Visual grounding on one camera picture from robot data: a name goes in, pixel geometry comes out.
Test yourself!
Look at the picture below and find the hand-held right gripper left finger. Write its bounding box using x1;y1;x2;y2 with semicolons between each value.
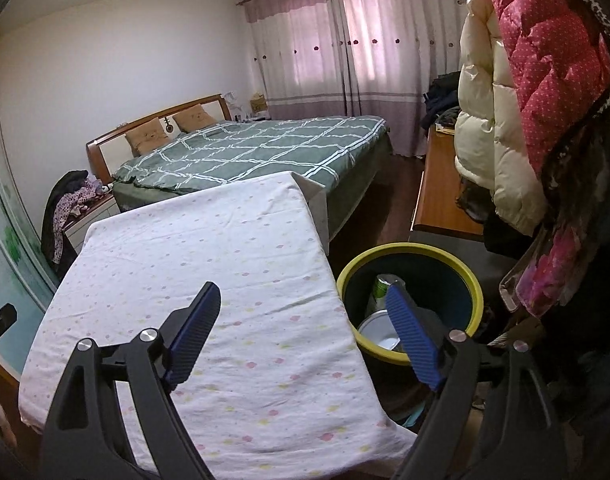
40;281;223;480

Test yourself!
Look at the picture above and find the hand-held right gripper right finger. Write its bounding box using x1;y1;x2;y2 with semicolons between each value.
385;284;571;480

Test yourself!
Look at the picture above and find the white yogurt tub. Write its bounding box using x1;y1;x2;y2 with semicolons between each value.
357;310;403;353

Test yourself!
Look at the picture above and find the white bottle green label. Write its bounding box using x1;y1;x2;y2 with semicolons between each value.
367;274;406;318

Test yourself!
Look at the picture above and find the dark bin yellow rim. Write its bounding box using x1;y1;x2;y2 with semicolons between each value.
336;242;484;411

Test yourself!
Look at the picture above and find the glass wardrobe sliding door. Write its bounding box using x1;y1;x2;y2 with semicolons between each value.
0;30;60;311

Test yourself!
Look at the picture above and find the dark jacket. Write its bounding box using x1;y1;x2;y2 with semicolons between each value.
40;170;90;266

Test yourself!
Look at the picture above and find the white nightstand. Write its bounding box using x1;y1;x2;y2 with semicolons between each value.
65;195;120;256

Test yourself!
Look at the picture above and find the dark hanging cloth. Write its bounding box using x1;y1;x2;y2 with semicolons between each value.
455;177;496;226

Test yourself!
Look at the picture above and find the wooden desk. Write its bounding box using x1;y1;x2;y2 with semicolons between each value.
407;125;486;243

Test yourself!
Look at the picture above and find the pink floral cloth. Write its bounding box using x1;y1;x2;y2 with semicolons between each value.
500;220;591;318

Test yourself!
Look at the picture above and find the green plaid duvet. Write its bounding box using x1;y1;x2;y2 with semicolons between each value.
111;116;388;196

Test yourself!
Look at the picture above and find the tan bear pillow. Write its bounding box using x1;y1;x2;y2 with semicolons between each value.
125;124;170;156
172;105;218;132

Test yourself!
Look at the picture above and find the wooden bed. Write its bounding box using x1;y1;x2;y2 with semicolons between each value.
86;93;393;241

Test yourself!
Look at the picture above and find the cream puffer jacket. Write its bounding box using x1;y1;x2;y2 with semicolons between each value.
453;0;543;236

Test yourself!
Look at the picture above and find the dark clothes pile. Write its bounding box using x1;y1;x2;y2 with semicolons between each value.
420;72;463;128

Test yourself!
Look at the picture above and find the pink white curtain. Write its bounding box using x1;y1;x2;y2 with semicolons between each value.
242;0;348;121
342;0;466;158

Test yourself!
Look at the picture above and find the red quilted jacket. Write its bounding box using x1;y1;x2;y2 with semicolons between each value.
485;0;610;183

